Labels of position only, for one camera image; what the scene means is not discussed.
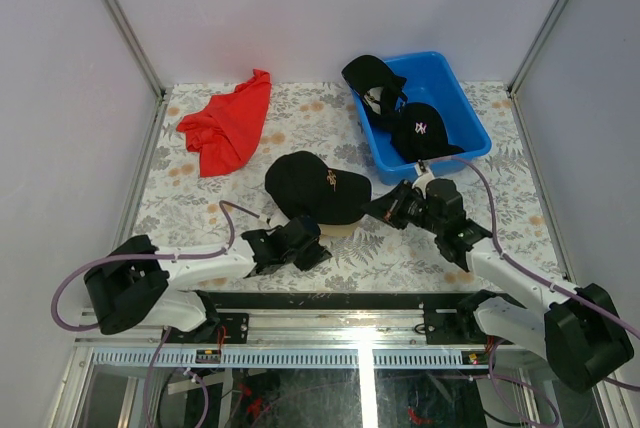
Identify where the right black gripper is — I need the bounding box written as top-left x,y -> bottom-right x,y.
361,181 -> 443,236

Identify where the beige baseball cap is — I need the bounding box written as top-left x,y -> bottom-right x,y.
319,221 -> 360,238

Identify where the black cap gold logo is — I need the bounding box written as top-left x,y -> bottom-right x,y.
264,151 -> 372,225

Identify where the black cap pink logo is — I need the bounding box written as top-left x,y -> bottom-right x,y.
391,102 -> 464,163

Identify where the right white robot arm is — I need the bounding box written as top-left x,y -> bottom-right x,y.
363,179 -> 634,393

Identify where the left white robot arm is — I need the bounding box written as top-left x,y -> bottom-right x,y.
84,216 -> 331,343

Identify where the floral table mat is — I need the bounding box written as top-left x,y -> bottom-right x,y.
134,82 -> 565,292

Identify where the blue plastic bin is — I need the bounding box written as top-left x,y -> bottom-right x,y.
348,51 -> 492,185

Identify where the red cloth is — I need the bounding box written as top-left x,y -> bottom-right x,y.
176,69 -> 272,178

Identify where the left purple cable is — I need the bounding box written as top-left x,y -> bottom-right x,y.
51,200 -> 266,428

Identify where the purple cable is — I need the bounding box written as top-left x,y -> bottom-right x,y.
429,156 -> 640,427
51,200 -> 266,428

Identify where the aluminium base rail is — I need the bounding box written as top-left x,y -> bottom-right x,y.
74,307 -> 531,349

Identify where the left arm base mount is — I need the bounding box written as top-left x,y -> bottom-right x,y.
168,291 -> 249,345

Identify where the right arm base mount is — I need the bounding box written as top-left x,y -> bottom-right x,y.
421,289 -> 520,345

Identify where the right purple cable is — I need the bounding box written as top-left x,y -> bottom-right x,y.
429,156 -> 640,427

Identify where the left aluminium frame post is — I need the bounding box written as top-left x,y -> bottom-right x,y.
101,0 -> 166,99

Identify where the aluminium frame post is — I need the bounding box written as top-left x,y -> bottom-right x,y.
101,0 -> 166,99
506,0 -> 571,98

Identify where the right aluminium frame post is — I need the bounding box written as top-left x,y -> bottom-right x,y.
506,0 -> 571,98

